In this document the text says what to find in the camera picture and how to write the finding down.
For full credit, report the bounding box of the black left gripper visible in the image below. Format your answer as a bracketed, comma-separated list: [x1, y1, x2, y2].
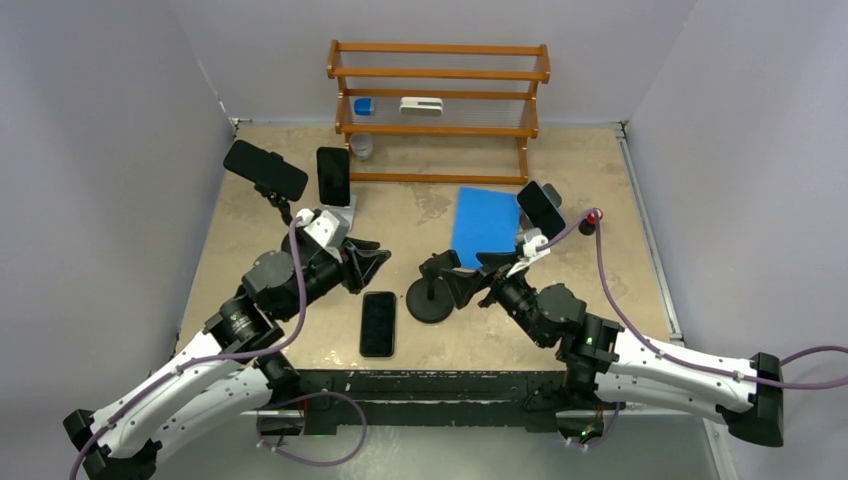
[277, 235, 389, 321]

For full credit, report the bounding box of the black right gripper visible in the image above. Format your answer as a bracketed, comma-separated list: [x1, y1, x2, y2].
[439, 252, 549, 348]

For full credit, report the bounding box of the black smartphone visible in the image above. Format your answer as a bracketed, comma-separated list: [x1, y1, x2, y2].
[359, 291, 397, 358]

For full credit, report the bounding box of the black round-base phone stand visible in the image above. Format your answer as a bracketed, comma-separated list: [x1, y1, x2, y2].
[406, 249, 460, 324]

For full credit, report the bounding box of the black phone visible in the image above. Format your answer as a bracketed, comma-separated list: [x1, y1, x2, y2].
[316, 146, 351, 207]
[515, 180, 568, 242]
[223, 140, 308, 201]

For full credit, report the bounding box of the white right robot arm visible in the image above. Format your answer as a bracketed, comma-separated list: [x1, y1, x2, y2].
[440, 254, 784, 448]

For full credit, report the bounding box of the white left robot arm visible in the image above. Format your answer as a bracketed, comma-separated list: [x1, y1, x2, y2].
[63, 233, 391, 479]

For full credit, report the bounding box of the white folding phone stand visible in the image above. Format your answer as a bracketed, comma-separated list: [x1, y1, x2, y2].
[325, 194, 357, 233]

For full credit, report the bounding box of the black phone on white stand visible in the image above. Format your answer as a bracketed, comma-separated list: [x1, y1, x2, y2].
[316, 146, 351, 207]

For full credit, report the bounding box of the black phone on tripod stand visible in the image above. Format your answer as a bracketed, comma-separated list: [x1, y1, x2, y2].
[223, 140, 308, 201]

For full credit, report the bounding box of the blue rectangular mat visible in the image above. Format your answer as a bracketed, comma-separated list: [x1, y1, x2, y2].
[451, 186, 520, 270]

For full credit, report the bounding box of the red capped black bottle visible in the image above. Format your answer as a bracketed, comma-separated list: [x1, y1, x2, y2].
[578, 208, 603, 236]

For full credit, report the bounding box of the clear plastic cup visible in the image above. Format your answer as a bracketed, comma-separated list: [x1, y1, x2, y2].
[349, 133, 374, 160]

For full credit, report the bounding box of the blue small box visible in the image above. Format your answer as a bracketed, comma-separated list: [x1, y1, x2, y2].
[353, 97, 376, 117]

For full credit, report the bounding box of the white rectangular device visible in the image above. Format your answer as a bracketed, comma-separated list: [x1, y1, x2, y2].
[398, 96, 444, 117]

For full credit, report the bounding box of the orange wooden shelf rack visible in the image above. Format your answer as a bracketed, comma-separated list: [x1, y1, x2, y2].
[325, 40, 551, 185]

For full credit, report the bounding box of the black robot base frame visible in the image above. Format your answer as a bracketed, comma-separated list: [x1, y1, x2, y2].
[139, 368, 664, 439]

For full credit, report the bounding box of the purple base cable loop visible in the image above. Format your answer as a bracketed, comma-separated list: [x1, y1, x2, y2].
[254, 388, 369, 468]

